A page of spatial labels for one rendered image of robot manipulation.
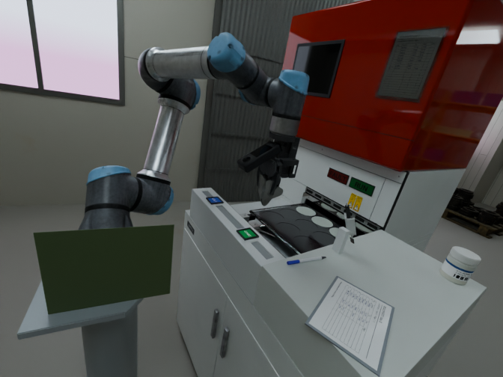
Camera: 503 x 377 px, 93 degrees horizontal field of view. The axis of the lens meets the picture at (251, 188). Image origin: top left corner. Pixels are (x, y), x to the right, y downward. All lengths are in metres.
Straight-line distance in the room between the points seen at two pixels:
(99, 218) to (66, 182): 2.33
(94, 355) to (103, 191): 0.52
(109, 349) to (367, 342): 0.75
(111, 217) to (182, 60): 0.46
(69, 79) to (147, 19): 0.88
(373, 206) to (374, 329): 0.61
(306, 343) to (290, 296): 0.10
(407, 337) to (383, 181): 0.62
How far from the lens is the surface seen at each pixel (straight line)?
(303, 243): 0.96
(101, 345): 0.98
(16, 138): 3.04
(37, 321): 0.81
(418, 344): 0.70
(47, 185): 3.14
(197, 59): 0.67
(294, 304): 0.62
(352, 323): 0.64
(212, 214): 0.92
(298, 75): 0.63
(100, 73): 2.79
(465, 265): 0.97
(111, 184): 0.80
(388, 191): 1.12
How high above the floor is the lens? 1.39
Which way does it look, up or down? 21 degrees down
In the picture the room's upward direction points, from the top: 11 degrees clockwise
